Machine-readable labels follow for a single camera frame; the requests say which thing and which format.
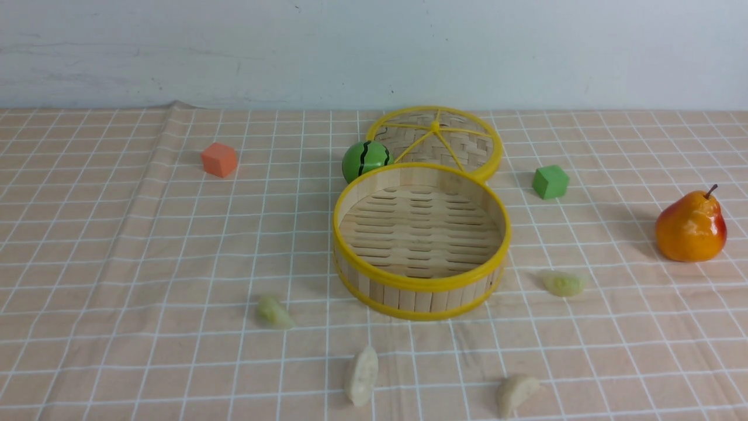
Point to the green cube block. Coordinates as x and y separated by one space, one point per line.
550 182

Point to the orange yellow toy pear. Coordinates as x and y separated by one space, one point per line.
693 228

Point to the beige checkered tablecloth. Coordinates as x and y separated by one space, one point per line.
130 276

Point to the yellow rimmed bamboo steamer tray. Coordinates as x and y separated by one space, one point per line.
420 241

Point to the orange cube block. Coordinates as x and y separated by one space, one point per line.
219 160

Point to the yellow rimmed woven steamer lid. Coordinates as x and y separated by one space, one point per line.
440 135

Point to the green striped watermelon ball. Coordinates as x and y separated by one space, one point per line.
364 156

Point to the white dumpling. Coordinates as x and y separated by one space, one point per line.
361 376
514 391

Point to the pale green dumpling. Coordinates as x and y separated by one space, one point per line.
273 314
563 284

